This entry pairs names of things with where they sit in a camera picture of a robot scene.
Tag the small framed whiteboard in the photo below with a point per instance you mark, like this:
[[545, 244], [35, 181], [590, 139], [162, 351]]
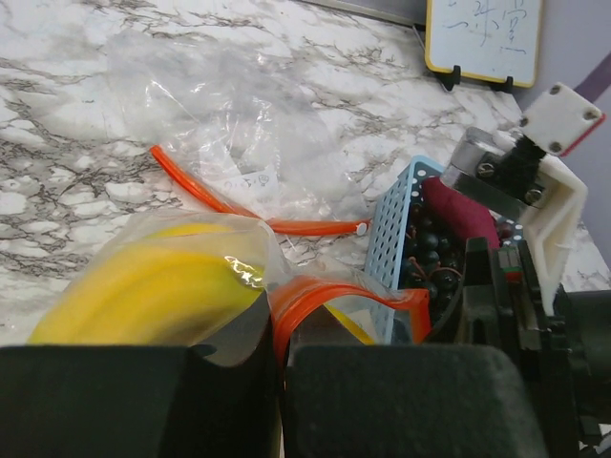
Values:
[[489, 40]]

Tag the dark grape bunch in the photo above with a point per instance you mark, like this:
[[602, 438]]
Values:
[[436, 261]]

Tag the light blue plastic basket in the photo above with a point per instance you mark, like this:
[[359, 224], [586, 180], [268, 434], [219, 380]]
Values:
[[391, 219]]

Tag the clear orange zip bag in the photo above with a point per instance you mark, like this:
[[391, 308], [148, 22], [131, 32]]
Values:
[[234, 129], [288, 304]]

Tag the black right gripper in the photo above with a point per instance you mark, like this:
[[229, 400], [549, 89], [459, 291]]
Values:
[[563, 356]]

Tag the yellow banana bunch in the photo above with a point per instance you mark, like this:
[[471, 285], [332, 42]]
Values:
[[178, 286]]

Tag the purple sweet potato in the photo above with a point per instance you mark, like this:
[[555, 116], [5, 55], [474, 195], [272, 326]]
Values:
[[467, 218]]

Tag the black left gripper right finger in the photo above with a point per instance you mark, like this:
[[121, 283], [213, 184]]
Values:
[[343, 398]]

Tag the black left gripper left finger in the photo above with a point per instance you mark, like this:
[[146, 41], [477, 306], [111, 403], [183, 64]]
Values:
[[213, 399]]

